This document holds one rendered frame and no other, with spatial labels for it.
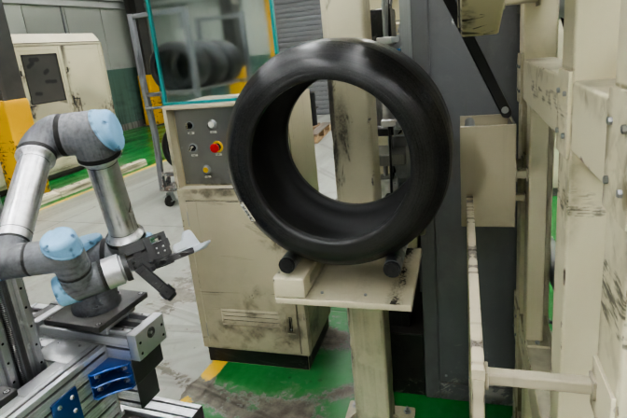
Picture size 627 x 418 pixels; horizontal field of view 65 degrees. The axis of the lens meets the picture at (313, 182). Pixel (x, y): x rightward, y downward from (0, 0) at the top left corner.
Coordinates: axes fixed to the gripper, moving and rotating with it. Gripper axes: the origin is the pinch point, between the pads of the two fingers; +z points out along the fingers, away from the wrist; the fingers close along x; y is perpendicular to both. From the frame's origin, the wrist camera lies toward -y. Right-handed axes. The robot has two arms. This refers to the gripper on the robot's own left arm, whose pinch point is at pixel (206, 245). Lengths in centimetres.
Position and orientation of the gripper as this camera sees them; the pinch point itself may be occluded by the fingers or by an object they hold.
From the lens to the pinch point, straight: 128.9
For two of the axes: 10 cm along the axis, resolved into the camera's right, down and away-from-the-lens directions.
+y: -3.4, -9.4, 0.1
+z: 8.8, -3.2, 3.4
